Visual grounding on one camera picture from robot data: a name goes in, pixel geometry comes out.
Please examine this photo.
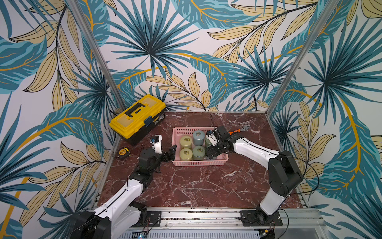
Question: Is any green tea canister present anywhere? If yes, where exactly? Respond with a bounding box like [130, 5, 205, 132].
[193, 145, 206, 161]
[205, 138, 212, 148]

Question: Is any yellow-green tea canister front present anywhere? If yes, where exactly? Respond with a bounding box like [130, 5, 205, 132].
[179, 148, 193, 161]

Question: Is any yellow-green tea canister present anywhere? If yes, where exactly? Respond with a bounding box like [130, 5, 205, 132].
[180, 135, 193, 149]
[179, 148, 193, 161]

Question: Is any pink plastic basket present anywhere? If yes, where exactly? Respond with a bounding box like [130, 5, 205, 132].
[172, 127, 229, 166]

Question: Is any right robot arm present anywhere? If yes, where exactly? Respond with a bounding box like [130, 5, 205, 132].
[206, 126, 303, 220]

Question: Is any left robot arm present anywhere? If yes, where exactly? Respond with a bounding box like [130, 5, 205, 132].
[63, 145, 177, 239]

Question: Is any blue-grey tea canister back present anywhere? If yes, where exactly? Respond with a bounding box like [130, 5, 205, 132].
[193, 130, 205, 146]

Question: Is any yellow-green tea canister left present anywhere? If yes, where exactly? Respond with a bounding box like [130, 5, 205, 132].
[180, 135, 193, 149]

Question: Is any orange adjustable wrench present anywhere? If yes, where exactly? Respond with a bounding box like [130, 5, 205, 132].
[229, 125, 250, 135]

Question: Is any yellow black tape measure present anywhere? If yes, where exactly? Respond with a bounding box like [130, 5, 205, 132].
[112, 147, 131, 160]

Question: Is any yellow black toolbox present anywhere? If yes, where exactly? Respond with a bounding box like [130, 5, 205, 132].
[109, 95, 166, 146]

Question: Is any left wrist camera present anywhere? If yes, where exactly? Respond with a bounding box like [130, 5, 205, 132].
[150, 135, 162, 154]

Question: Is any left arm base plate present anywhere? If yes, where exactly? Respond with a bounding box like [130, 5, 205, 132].
[131, 211, 162, 229]

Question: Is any aluminium front rail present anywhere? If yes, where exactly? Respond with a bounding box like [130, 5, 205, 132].
[117, 207, 330, 239]

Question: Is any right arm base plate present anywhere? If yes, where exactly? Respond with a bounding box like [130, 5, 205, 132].
[239, 210, 283, 228]

